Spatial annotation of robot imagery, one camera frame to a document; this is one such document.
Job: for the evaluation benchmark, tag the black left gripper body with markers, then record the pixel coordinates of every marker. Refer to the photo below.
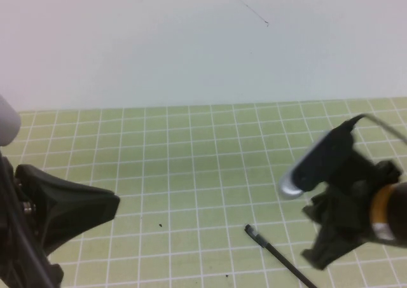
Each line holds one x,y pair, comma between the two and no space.
70,208

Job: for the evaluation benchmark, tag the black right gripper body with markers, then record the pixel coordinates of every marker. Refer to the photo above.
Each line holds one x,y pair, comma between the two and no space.
343,221

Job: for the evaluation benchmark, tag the black pen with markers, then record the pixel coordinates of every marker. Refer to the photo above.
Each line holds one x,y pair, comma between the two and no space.
286,261

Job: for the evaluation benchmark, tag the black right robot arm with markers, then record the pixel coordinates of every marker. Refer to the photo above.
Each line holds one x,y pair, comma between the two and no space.
395,211

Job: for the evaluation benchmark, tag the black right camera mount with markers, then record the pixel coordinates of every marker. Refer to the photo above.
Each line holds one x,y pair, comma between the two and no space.
357,168

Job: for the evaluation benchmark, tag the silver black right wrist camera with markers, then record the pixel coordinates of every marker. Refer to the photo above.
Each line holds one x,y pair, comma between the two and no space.
318,164

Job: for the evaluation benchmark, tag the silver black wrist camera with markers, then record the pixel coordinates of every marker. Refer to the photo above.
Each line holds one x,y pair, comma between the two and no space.
7,119
318,164

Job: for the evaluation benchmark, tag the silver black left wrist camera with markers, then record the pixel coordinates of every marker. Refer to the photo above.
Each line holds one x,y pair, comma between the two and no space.
7,119

